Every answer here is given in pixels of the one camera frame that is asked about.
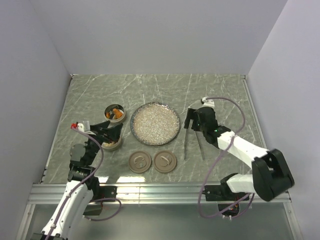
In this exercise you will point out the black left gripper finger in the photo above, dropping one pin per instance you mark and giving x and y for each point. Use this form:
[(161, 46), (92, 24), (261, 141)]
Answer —
[(114, 132), (102, 125)]

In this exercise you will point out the aluminium frame rail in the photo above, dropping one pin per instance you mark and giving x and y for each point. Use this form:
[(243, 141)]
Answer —
[(128, 193)]

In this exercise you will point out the speckled ceramic plate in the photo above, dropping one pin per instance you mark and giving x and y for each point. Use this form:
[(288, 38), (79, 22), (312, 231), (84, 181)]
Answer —
[(155, 124)]

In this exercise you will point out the circuit board with led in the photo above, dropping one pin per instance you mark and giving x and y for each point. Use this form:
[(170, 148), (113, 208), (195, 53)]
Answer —
[(231, 211)]

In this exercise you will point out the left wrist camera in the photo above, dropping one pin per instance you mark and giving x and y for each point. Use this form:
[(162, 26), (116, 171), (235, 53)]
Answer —
[(82, 126)]

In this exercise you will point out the near steel lunch tin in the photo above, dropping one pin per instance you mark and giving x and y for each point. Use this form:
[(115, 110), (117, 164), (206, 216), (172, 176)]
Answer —
[(114, 147)]

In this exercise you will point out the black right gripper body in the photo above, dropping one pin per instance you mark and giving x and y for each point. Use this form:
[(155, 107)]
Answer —
[(203, 129)]

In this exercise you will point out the brown lid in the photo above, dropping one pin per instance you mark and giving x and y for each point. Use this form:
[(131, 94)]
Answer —
[(139, 161), (164, 161)]

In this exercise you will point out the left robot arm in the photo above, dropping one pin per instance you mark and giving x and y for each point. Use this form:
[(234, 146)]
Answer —
[(82, 187)]

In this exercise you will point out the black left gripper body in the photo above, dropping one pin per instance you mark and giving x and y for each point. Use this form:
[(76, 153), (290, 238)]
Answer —
[(100, 137)]

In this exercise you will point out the metal serving tongs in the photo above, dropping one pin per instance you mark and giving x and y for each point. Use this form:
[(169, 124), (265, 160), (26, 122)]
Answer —
[(192, 144)]

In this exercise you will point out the far steel lunch tin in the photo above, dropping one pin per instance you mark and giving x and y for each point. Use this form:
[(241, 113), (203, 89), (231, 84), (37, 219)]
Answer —
[(121, 108)]

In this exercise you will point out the steel lunch tin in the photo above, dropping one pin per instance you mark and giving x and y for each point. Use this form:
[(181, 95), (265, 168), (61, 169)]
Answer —
[(121, 108), (114, 147)]

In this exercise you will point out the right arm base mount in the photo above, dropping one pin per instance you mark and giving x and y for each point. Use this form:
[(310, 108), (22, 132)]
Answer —
[(221, 193)]

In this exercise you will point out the white steamed bun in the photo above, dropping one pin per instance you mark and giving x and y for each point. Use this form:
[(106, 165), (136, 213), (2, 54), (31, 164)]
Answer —
[(107, 145)]

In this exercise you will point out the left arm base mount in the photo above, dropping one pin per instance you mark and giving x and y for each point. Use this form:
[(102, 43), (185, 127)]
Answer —
[(109, 193)]

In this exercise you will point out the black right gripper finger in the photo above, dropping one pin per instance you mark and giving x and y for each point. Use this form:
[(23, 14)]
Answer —
[(189, 117), (197, 120)]

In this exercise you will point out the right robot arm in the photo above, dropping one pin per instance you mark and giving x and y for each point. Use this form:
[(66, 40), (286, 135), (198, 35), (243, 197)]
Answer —
[(270, 174)]

